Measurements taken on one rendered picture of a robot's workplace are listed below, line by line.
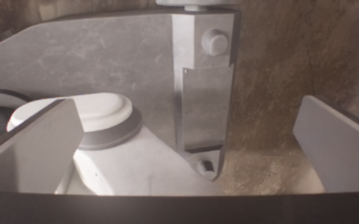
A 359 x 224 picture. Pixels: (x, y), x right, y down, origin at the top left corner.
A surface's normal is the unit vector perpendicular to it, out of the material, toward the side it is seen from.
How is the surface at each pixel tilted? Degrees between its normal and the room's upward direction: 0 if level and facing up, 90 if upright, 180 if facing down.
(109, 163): 90
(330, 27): 0
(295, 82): 0
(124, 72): 0
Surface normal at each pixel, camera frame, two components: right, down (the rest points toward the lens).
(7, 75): 0.18, 0.51
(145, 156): -0.02, -0.85
